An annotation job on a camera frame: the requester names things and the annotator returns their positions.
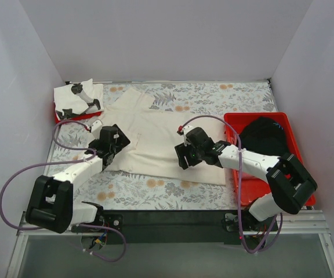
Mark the floral patterned table mat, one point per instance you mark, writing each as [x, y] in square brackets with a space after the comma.
[119, 190]

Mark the large red bin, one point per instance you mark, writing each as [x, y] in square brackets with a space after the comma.
[251, 187]

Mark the cream white t-shirt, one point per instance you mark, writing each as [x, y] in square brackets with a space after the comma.
[153, 137]

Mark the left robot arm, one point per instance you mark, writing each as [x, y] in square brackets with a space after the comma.
[52, 204]

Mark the small red tray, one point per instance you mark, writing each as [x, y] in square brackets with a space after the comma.
[76, 110]

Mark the folded white printed t-shirt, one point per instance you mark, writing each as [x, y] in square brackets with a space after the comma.
[85, 90]

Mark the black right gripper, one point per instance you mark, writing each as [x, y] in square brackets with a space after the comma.
[181, 156]

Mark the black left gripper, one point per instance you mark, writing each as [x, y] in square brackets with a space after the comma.
[120, 138]

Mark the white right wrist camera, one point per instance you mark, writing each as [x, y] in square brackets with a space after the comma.
[183, 131]

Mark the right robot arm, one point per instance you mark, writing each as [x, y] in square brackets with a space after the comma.
[291, 185]

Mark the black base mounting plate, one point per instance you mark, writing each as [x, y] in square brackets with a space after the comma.
[172, 226]

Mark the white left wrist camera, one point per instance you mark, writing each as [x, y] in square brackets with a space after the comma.
[95, 127]

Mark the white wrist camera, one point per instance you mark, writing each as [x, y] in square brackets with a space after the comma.
[95, 127]
[183, 131]

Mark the black garment in bin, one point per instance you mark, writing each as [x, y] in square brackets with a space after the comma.
[265, 136]

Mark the aluminium frame rail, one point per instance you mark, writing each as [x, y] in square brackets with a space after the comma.
[303, 248]

